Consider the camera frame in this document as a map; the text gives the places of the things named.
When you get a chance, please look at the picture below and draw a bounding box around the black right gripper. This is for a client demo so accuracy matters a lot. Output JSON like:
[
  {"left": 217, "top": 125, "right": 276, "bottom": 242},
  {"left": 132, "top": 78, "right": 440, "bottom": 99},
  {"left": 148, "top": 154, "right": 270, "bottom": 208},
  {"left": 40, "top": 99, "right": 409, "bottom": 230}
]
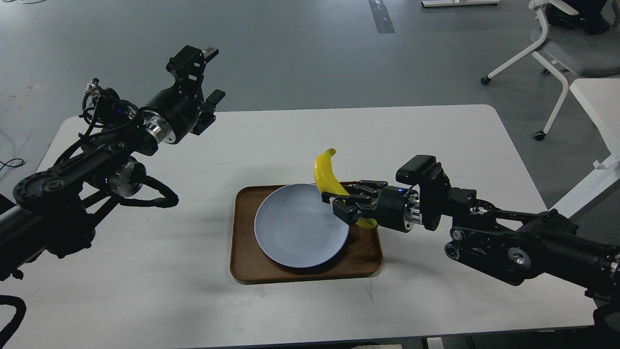
[{"left": 322, "top": 180, "right": 421, "bottom": 233}]

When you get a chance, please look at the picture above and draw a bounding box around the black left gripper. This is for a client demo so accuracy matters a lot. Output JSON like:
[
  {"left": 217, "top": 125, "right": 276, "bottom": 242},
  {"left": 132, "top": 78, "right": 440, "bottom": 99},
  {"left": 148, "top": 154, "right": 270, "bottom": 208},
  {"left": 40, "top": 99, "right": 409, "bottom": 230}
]
[{"left": 143, "top": 46, "right": 226, "bottom": 145}]

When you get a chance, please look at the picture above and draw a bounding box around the yellow banana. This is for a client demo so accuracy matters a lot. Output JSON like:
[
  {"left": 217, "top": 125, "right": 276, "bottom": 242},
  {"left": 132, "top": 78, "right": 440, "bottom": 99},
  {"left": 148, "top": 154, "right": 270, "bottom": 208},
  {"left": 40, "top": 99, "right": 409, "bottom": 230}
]
[{"left": 313, "top": 148, "right": 350, "bottom": 197}]

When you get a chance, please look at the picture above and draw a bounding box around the light blue plate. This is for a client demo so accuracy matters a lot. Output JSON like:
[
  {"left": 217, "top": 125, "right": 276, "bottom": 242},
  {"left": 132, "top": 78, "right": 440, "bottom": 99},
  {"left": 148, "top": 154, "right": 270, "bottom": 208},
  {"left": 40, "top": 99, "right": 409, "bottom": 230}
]
[{"left": 254, "top": 184, "right": 349, "bottom": 268}]

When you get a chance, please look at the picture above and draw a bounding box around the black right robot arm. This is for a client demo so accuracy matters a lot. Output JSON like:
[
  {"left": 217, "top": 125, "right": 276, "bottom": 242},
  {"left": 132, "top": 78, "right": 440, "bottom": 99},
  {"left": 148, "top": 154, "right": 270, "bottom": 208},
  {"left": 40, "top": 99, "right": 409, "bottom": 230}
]
[{"left": 313, "top": 148, "right": 620, "bottom": 335}]

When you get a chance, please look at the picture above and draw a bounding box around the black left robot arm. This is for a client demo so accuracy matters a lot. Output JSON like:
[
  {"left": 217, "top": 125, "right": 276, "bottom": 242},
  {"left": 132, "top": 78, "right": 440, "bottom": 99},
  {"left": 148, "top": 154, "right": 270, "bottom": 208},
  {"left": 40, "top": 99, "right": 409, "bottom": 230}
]
[{"left": 0, "top": 46, "right": 225, "bottom": 280}]

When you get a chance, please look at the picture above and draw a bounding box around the brown wooden tray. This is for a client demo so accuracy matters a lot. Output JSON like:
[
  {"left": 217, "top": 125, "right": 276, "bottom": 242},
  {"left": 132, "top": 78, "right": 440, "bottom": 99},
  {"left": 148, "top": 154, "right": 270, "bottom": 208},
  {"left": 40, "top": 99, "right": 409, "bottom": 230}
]
[{"left": 230, "top": 185, "right": 383, "bottom": 285}]

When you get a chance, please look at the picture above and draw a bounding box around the white desk base bar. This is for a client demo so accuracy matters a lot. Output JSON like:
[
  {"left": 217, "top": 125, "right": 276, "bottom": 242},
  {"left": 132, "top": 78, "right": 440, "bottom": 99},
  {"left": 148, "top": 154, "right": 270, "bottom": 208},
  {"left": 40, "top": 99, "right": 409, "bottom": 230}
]
[{"left": 421, "top": 0, "right": 501, "bottom": 8}]

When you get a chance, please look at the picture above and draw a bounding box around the white grey office chair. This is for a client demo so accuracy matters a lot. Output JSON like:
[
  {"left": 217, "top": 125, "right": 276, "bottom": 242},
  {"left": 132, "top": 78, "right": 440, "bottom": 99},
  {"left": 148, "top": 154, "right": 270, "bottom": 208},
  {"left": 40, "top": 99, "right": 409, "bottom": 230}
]
[{"left": 481, "top": 0, "right": 620, "bottom": 141}]

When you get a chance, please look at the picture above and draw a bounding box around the white side table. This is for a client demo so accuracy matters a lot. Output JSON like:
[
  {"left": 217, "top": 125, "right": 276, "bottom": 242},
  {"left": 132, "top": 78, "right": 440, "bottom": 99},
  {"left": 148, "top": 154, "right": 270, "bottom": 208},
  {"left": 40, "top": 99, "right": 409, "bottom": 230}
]
[{"left": 552, "top": 77, "right": 619, "bottom": 218}]

